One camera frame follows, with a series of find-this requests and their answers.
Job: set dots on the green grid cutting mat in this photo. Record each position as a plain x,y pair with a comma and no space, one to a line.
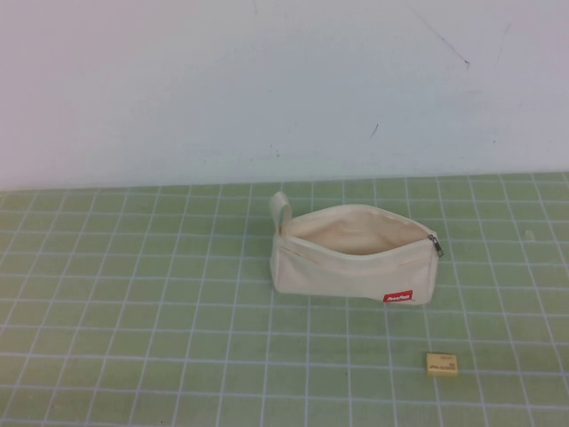
133,311

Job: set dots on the cream canvas pencil case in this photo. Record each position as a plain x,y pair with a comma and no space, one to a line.
338,276

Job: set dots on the yellow rectangular eraser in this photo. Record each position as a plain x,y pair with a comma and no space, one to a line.
442,364

